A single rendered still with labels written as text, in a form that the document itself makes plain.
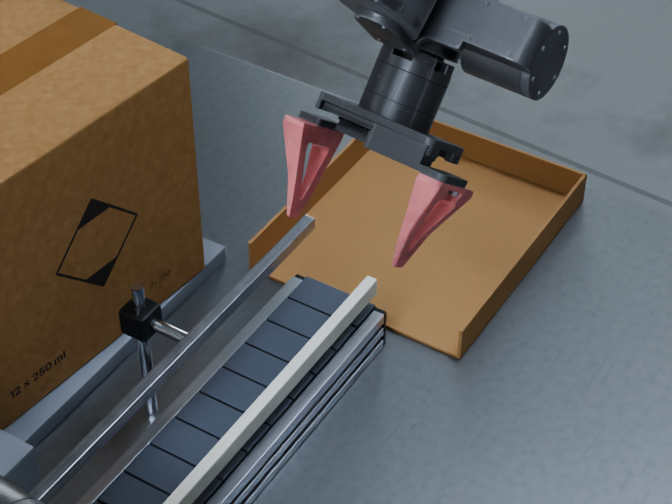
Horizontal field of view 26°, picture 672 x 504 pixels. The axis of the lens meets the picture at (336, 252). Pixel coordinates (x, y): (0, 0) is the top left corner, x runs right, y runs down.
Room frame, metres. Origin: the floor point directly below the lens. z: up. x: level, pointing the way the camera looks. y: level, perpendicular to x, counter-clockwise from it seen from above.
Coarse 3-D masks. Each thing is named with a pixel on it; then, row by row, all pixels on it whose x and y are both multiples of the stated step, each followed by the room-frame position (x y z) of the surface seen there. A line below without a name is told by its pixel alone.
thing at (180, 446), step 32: (320, 288) 1.09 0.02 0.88; (288, 320) 1.05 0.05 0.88; (320, 320) 1.05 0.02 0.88; (256, 352) 1.00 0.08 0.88; (288, 352) 1.00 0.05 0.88; (224, 384) 0.96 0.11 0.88; (256, 384) 0.96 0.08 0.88; (192, 416) 0.92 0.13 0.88; (224, 416) 0.92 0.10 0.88; (160, 448) 0.88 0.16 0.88; (192, 448) 0.88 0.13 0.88; (128, 480) 0.84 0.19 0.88; (160, 480) 0.84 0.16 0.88; (224, 480) 0.84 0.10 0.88
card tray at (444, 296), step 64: (448, 128) 1.38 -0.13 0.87; (320, 192) 1.29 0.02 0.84; (384, 192) 1.30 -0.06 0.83; (512, 192) 1.30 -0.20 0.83; (576, 192) 1.27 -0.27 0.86; (256, 256) 1.18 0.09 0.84; (320, 256) 1.19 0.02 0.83; (384, 256) 1.19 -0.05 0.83; (448, 256) 1.19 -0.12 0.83; (512, 256) 1.19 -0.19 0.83; (448, 320) 1.09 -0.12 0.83
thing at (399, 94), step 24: (384, 48) 0.91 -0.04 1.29; (384, 72) 0.89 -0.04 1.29; (408, 72) 0.88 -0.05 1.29; (432, 72) 0.88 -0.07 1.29; (336, 96) 0.90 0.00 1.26; (384, 96) 0.87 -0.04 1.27; (408, 96) 0.87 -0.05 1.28; (432, 96) 0.88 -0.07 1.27; (360, 120) 0.87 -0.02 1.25; (384, 120) 0.86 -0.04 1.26; (408, 120) 0.86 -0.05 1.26; (432, 120) 0.88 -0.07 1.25; (432, 144) 0.84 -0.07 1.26
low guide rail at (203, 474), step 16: (368, 288) 1.05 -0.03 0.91; (352, 304) 1.03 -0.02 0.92; (336, 320) 1.01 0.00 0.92; (352, 320) 1.03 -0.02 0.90; (320, 336) 0.99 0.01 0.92; (336, 336) 1.00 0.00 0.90; (304, 352) 0.97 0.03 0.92; (320, 352) 0.98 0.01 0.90; (288, 368) 0.94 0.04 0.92; (304, 368) 0.95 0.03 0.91; (272, 384) 0.92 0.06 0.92; (288, 384) 0.93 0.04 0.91; (256, 400) 0.90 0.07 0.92; (272, 400) 0.91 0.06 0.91; (256, 416) 0.89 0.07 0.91; (240, 432) 0.87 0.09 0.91; (224, 448) 0.85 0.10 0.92; (240, 448) 0.86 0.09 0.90; (208, 464) 0.83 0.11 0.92; (224, 464) 0.84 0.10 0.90; (192, 480) 0.81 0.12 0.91; (208, 480) 0.82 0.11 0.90; (176, 496) 0.79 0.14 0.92; (192, 496) 0.80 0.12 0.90
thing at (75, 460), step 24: (288, 240) 1.07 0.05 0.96; (264, 264) 1.04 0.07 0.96; (240, 288) 1.00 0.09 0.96; (216, 312) 0.97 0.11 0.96; (192, 336) 0.94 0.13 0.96; (168, 360) 0.91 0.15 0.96; (144, 384) 0.88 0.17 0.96; (120, 408) 0.85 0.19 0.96; (96, 432) 0.82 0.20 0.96; (72, 456) 0.80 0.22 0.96; (48, 480) 0.77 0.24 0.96
